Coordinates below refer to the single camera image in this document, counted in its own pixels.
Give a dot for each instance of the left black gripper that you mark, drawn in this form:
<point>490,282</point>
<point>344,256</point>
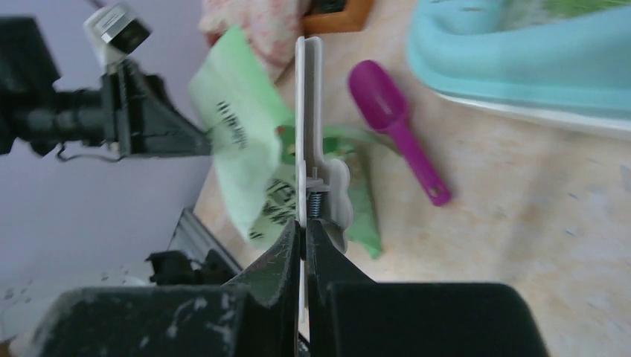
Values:
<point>132,109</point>

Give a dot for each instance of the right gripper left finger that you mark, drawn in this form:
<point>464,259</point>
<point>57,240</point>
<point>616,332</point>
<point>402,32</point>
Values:
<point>253,314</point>

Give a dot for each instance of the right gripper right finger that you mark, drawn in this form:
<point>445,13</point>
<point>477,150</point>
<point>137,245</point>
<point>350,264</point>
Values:
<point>352,315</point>

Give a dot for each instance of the green litter bag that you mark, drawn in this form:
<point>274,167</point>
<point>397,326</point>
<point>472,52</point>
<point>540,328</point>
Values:
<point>252,134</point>

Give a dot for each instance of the white bag clip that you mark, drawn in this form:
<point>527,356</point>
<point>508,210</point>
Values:
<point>321,184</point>

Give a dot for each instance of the purple plastic scoop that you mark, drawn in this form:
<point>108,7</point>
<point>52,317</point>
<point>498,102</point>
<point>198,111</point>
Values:
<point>386,111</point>

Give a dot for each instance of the teal litter box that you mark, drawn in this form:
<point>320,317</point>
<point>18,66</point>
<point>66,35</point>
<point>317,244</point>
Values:
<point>528,61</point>

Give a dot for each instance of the pink patterned cloth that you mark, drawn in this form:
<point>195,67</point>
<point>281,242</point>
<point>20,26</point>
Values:
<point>270,26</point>

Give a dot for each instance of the wooden tray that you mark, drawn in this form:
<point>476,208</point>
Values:
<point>336,17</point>

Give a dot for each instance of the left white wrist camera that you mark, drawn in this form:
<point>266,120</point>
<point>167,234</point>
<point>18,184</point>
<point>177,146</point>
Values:
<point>114,31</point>

